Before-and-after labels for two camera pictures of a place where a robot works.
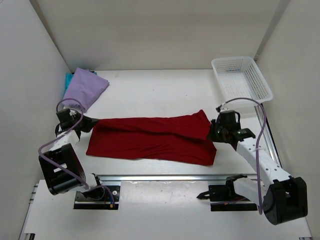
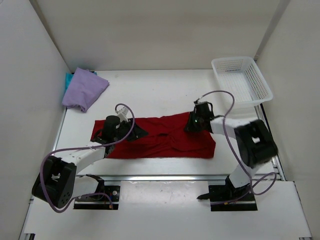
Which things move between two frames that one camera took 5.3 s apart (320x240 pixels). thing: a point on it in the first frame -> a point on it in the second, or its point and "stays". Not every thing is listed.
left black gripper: x=90 y=122 -> x=136 y=133
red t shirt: x=184 y=138 stays
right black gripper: x=211 y=136 -> x=190 y=127
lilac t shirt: x=85 y=86 stays
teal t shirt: x=69 y=76 stays
